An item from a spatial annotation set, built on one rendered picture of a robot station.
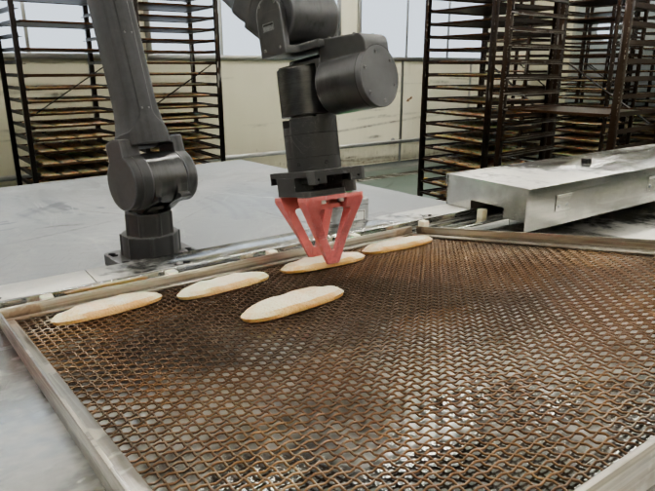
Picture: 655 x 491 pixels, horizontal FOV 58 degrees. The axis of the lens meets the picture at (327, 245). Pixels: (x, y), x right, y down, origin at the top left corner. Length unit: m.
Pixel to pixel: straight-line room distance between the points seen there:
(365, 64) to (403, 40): 6.27
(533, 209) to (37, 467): 0.86
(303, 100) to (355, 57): 0.08
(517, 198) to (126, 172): 0.61
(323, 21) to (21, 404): 0.44
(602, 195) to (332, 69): 0.73
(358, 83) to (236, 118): 5.15
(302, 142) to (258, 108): 5.19
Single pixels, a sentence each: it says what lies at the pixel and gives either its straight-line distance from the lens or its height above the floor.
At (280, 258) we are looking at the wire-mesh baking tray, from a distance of 0.69.
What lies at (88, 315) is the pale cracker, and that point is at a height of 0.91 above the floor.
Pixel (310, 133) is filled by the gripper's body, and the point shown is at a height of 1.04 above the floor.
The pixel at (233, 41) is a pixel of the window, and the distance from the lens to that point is 5.66.
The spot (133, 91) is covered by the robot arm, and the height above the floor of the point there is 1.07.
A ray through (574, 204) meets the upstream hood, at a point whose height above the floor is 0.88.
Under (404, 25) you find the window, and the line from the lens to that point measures 6.85.
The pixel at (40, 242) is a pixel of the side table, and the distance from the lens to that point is 1.12.
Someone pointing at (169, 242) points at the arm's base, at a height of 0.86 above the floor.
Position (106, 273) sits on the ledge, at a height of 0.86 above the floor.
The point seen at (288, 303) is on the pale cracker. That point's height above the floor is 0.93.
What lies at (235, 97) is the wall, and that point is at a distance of 5.67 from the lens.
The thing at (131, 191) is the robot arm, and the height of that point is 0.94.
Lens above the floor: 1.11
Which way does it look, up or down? 17 degrees down
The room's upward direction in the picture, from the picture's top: straight up
